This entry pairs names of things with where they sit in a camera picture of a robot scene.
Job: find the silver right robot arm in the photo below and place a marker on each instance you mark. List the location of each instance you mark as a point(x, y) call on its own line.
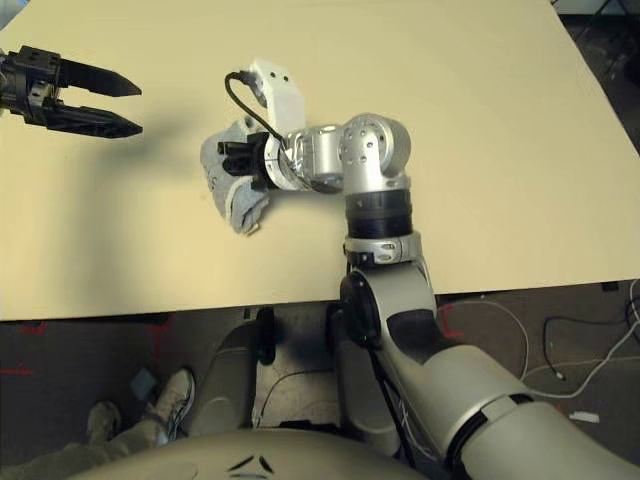
point(375, 150)

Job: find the white power adapter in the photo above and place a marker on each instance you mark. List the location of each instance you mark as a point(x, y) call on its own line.
point(584, 416)

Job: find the white blue-striped sneaker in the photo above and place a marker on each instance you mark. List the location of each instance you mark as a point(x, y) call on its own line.
point(175, 400)

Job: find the small blue floor block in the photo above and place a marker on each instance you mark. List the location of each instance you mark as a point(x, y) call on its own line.
point(145, 384)

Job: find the grey robot leg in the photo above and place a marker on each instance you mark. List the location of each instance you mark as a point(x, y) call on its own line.
point(225, 380)
point(357, 390)

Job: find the khaki trouser leg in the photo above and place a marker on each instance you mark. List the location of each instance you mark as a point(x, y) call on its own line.
point(75, 455)

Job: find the grey worn sneaker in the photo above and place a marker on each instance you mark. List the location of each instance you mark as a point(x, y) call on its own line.
point(104, 422)

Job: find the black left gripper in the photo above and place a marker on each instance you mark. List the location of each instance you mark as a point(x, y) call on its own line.
point(30, 80)

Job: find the grey right robot leg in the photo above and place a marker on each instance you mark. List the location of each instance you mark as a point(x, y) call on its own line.
point(357, 390)

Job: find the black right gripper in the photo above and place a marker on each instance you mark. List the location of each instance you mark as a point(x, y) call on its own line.
point(257, 160)

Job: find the beige robot torso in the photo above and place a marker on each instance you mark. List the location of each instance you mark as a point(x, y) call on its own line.
point(250, 457)

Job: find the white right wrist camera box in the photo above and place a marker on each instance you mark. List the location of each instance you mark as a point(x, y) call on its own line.
point(282, 97)

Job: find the black equipment stand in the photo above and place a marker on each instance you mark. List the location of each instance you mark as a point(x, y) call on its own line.
point(615, 55)

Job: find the blue terry rag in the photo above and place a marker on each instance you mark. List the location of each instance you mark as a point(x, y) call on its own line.
point(220, 195)

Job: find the grey left robot leg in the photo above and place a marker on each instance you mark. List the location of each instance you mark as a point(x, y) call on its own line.
point(225, 380)

